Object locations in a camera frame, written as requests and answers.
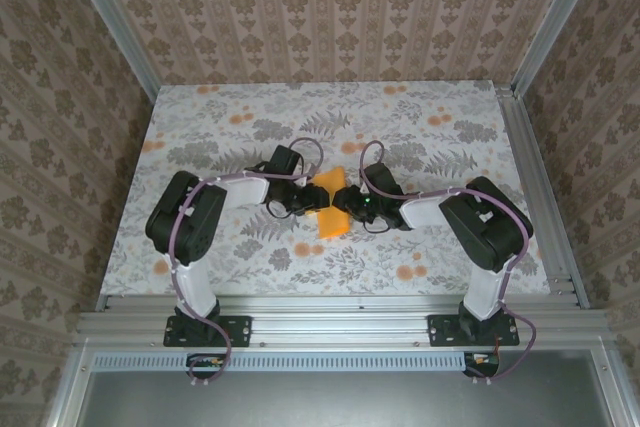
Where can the orange paper sheet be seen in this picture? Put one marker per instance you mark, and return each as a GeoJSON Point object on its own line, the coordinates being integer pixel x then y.
{"type": "Point", "coordinates": [334, 224]}

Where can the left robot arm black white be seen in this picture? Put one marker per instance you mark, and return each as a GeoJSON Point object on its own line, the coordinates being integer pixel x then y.
{"type": "Point", "coordinates": [185, 227]}

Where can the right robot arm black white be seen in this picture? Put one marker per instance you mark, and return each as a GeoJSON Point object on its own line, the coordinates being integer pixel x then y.
{"type": "Point", "coordinates": [485, 232]}

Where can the floral printed table cover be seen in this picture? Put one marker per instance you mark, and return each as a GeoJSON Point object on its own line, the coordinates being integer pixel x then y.
{"type": "Point", "coordinates": [400, 112]}

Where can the black connector board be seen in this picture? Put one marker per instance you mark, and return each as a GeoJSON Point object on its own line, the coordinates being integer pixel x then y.
{"type": "Point", "coordinates": [205, 368]}
{"type": "Point", "coordinates": [482, 366]}

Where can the grey metal panel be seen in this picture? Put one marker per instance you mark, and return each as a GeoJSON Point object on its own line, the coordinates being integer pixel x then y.
{"type": "Point", "coordinates": [350, 402]}

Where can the aluminium frame rail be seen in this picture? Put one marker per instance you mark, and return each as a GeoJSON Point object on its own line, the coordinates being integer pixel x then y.
{"type": "Point", "coordinates": [340, 322]}

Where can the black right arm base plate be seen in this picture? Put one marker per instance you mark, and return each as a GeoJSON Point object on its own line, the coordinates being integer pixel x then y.
{"type": "Point", "coordinates": [440, 332]}

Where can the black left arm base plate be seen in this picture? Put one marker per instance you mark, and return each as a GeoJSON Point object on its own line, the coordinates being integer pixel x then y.
{"type": "Point", "coordinates": [240, 332]}

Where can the aluminium side rail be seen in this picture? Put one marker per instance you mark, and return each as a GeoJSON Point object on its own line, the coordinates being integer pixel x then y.
{"type": "Point", "coordinates": [527, 147]}

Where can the aluminium frame post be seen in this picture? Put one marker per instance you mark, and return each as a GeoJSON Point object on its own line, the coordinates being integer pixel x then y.
{"type": "Point", "coordinates": [552, 22]}
{"type": "Point", "coordinates": [120, 32]}

